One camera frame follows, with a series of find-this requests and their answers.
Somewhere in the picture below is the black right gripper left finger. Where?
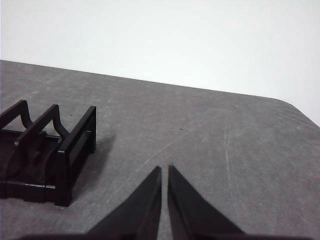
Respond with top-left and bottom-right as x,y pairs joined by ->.
87,165 -> 163,238

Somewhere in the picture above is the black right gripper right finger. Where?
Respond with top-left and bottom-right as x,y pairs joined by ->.
166,164 -> 245,238

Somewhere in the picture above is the black plastic dish rack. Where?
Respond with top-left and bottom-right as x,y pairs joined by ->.
0,99 -> 97,208

